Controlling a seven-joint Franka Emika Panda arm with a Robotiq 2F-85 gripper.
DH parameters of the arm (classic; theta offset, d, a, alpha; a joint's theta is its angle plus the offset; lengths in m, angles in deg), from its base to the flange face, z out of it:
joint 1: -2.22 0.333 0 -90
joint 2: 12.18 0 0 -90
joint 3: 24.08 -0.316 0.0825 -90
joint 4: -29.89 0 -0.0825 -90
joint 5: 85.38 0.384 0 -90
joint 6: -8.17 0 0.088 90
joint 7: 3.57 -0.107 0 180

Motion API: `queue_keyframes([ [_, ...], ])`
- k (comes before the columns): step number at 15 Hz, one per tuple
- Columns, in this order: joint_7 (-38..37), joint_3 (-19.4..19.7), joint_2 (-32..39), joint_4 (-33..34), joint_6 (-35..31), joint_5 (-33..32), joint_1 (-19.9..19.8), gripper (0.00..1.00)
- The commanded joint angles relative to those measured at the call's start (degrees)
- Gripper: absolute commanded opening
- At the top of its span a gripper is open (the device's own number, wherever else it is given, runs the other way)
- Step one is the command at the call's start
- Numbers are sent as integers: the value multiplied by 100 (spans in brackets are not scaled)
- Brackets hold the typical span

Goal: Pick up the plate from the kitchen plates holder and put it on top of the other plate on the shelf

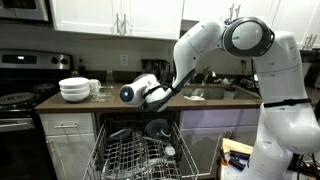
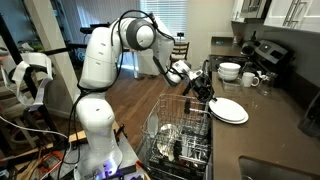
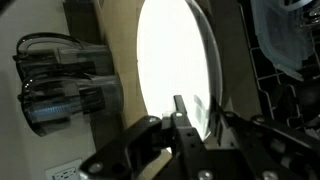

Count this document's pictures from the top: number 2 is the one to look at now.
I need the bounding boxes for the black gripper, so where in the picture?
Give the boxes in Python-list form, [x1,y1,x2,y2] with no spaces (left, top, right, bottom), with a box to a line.
[191,75,218,103]

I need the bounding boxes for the clear glass food container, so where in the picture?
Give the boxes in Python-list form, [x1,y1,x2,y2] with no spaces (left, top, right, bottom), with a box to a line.
[221,79,244,94]

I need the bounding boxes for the white stacked bowl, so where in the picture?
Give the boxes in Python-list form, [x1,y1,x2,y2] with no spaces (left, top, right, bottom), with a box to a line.
[218,73,239,83]
[218,68,240,78]
[218,62,242,73]

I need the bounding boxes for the white mug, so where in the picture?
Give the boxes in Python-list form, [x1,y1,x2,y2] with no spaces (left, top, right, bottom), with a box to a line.
[241,71,260,88]

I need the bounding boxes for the wooden chair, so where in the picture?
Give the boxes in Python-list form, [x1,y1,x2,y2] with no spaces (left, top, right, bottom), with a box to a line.
[169,41,191,68]

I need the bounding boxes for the clear glass jar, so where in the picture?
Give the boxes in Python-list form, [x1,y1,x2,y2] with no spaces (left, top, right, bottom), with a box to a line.
[258,72,276,97]

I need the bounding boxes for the dark round pot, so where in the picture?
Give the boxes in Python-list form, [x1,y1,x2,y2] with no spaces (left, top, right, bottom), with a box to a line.
[240,41,257,57]

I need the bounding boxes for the black steel stove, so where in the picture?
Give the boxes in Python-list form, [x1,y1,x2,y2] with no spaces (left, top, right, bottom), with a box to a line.
[208,39,294,84]

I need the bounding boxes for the white window blinds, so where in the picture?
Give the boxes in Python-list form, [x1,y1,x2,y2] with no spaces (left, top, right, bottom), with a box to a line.
[139,0,189,38]

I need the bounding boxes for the white narrow cabinet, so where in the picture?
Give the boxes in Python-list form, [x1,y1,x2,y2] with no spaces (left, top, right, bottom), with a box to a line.
[230,0,246,24]

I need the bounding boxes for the black clamp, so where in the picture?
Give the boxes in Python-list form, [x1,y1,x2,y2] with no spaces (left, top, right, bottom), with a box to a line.
[113,123,126,138]

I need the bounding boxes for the steel microwave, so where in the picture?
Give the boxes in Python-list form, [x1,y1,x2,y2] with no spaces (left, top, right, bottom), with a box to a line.
[239,0,272,24]

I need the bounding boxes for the white cabinet door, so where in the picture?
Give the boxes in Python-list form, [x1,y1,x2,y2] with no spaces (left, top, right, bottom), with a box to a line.
[292,0,320,34]
[263,0,295,28]

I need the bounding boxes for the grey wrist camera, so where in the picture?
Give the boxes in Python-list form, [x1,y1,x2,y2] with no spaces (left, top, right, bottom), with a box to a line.
[189,69,205,81]

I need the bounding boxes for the white wire dish rack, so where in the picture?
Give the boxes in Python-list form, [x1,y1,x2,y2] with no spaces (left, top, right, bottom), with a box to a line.
[139,93,214,180]

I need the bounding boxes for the silver cabinet handle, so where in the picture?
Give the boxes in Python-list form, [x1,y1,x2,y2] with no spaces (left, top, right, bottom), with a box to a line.
[290,0,306,28]
[283,0,296,27]

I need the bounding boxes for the orange cable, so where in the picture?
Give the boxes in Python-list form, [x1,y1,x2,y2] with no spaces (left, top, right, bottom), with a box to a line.
[33,150,64,174]

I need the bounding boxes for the white fabric strap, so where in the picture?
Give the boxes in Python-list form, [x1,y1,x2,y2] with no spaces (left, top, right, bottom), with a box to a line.
[0,52,54,113]

